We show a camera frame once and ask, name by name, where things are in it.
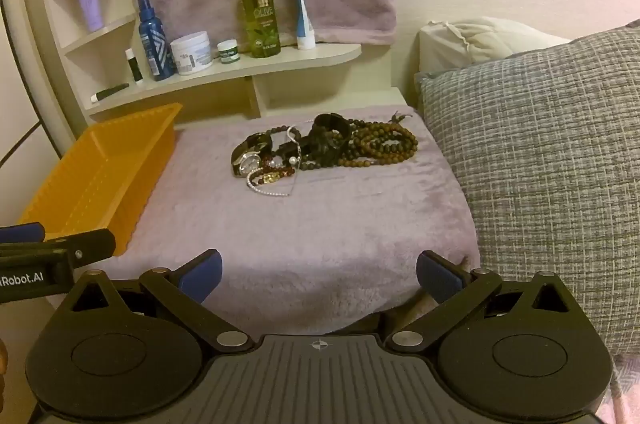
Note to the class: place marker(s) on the blue and white tube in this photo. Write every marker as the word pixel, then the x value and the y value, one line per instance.
pixel 301 14

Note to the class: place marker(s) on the cream pillow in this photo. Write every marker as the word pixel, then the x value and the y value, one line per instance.
pixel 480 44

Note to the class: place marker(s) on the yellow plastic tray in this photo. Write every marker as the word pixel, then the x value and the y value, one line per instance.
pixel 100 174

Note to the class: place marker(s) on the dark green tube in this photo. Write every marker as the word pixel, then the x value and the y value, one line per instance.
pixel 112 92

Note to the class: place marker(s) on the green spray bottle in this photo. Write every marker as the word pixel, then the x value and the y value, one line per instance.
pixel 259 14

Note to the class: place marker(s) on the grey checked pillow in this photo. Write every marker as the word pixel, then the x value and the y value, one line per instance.
pixel 550 154

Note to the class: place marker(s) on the purple fleece blanket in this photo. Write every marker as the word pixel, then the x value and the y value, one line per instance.
pixel 325 224

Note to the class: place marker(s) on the small green-label jar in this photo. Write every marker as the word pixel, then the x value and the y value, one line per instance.
pixel 228 53

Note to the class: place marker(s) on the blue spray bottle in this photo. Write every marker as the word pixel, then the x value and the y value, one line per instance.
pixel 154 44

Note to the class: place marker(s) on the cream shelf unit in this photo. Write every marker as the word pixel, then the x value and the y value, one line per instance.
pixel 280 60

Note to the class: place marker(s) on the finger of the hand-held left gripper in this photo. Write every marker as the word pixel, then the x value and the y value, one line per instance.
pixel 22 234
pixel 85 246

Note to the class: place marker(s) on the purple tube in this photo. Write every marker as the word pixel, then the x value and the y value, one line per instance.
pixel 90 2

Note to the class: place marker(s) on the white cream jar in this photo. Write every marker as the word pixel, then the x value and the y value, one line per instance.
pixel 191 54

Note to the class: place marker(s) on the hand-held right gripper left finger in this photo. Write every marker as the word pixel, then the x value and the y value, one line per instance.
pixel 202 276

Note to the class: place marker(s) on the black and white lip balm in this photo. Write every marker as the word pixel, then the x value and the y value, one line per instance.
pixel 134 67

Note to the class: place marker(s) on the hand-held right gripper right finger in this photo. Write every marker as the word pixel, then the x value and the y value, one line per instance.
pixel 437 276

